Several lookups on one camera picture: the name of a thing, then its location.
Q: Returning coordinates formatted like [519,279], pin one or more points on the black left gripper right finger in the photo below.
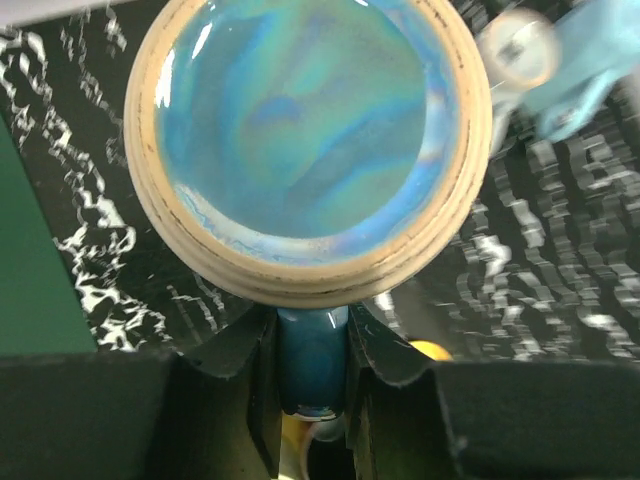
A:
[410,417]

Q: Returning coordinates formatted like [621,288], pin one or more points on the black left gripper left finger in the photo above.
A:
[211,413]

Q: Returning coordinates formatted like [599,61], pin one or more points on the blue mug orange inside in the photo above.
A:
[307,155]

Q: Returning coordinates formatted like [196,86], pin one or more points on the light blue faceted mug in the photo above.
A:
[599,43]

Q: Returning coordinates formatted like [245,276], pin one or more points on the grey faceted mug white inside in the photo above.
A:
[325,431]

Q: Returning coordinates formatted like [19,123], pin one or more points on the pale grey-blue mug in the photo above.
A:
[520,52]

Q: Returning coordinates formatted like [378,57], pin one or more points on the yellow plastic tray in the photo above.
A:
[296,434]

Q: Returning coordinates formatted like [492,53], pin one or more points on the green table mat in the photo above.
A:
[40,312]

